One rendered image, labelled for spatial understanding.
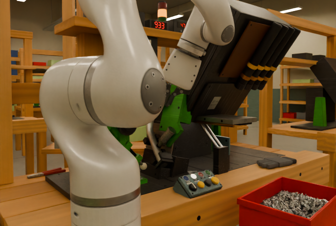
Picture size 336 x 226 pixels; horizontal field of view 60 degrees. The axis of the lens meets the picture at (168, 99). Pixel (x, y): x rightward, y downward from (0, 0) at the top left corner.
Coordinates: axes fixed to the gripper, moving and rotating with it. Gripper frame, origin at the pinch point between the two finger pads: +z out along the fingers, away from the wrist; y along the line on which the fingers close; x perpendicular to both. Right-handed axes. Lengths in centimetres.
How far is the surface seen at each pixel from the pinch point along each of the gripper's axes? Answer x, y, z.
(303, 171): -43, -74, 13
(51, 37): -969, 441, 159
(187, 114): -31.2, -11.2, 8.4
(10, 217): 14, 28, 48
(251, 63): -31.2, -25.8, -21.1
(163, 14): -79, 19, -27
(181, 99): -29.0, -6.2, 3.4
